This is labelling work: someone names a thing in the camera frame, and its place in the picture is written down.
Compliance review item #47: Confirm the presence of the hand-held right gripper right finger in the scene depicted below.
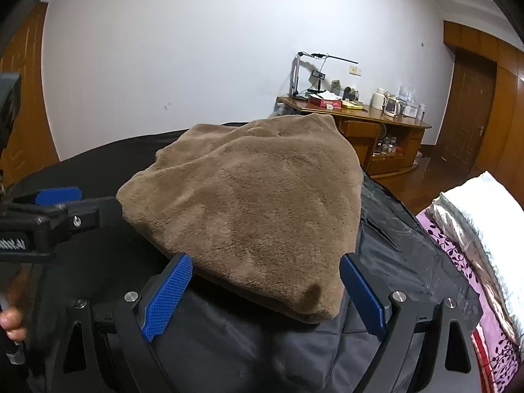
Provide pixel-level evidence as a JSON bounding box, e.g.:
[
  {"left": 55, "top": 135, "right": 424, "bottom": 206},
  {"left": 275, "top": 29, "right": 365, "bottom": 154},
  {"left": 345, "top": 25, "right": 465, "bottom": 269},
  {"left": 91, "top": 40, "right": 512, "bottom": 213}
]
[{"left": 340, "top": 254, "right": 481, "bottom": 393}]

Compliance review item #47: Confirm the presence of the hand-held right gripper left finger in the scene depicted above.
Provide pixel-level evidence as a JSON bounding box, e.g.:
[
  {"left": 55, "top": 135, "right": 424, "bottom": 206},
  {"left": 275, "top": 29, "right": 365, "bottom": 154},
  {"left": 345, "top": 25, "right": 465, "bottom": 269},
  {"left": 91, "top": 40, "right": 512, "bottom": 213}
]
[{"left": 53, "top": 253, "right": 193, "bottom": 393}]

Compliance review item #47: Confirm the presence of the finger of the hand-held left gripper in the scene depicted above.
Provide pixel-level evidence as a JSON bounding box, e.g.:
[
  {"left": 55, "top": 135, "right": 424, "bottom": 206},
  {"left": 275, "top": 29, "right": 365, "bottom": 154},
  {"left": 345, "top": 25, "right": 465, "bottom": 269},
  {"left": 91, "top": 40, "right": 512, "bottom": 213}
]
[
  {"left": 35, "top": 187, "right": 83, "bottom": 206},
  {"left": 65, "top": 196, "right": 123, "bottom": 230}
]

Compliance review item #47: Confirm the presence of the brown fleece garment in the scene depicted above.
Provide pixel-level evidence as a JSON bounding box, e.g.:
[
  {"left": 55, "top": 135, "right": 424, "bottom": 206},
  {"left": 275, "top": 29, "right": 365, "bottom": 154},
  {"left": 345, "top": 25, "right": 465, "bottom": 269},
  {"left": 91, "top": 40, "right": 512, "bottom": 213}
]
[{"left": 117, "top": 114, "right": 364, "bottom": 324}]

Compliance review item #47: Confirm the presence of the person's left hand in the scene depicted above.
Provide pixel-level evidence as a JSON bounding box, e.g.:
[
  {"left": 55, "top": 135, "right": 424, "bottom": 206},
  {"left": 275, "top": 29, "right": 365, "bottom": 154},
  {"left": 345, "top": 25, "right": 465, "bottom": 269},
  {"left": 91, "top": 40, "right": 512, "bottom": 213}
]
[{"left": 0, "top": 309, "right": 27, "bottom": 340}]

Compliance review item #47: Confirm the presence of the dark bed cover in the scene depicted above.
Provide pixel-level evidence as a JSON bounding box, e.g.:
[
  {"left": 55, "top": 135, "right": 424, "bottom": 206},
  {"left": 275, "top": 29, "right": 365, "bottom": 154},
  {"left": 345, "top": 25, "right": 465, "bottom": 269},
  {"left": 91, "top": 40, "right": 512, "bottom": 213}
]
[{"left": 0, "top": 121, "right": 484, "bottom": 393}]

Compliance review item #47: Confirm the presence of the pink floral bed sheet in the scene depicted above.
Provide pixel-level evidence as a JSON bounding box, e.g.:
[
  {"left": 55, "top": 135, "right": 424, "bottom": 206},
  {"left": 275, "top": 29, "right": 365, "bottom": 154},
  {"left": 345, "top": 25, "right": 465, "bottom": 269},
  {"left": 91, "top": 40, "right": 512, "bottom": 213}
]
[{"left": 415, "top": 207, "right": 524, "bottom": 393}]

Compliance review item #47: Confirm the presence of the white folded quilt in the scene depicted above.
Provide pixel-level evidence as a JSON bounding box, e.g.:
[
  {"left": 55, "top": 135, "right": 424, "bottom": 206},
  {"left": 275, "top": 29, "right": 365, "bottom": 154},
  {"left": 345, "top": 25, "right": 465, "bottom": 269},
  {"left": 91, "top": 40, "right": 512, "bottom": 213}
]
[{"left": 434, "top": 171, "right": 524, "bottom": 336}]

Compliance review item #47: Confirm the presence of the wooden desk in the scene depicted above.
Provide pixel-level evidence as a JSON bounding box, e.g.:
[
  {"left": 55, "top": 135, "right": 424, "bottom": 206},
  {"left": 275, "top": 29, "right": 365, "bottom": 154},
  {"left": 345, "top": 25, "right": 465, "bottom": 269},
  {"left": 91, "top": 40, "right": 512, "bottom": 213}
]
[{"left": 276, "top": 96, "right": 432, "bottom": 178}]

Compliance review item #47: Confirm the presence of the white electric kettle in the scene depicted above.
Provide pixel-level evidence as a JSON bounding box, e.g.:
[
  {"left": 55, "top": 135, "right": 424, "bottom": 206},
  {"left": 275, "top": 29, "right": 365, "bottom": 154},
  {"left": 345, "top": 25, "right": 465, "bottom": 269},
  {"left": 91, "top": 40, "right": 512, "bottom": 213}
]
[{"left": 383, "top": 97, "right": 404, "bottom": 117}]

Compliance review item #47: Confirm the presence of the red box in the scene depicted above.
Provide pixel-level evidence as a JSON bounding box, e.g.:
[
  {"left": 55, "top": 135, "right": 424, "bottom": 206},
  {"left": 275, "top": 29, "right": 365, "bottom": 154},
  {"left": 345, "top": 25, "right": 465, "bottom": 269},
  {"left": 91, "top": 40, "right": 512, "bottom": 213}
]
[{"left": 308, "top": 94, "right": 342, "bottom": 109}]

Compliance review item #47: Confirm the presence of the wooden room door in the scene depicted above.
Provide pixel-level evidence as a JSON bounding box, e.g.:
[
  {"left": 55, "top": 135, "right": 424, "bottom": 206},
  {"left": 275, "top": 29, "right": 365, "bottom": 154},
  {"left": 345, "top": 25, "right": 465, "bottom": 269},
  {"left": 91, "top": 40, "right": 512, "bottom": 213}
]
[{"left": 434, "top": 47, "right": 498, "bottom": 173}]

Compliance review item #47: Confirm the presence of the phone on stand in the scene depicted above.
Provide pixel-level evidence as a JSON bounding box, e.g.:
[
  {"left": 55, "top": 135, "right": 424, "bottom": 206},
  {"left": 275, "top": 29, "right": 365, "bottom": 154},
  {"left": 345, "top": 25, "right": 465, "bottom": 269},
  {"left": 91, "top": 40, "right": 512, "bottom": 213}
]
[{"left": 307, "top": 69, "right": 328, "bottom": 95}]

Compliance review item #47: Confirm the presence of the desk lamp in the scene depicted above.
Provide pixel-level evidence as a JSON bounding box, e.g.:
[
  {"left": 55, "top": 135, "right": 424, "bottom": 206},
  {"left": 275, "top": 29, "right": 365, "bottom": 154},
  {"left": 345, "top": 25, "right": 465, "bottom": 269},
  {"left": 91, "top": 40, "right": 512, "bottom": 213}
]
[{"left": 290, "top": 51, "right": 359, "bottom": 100}]

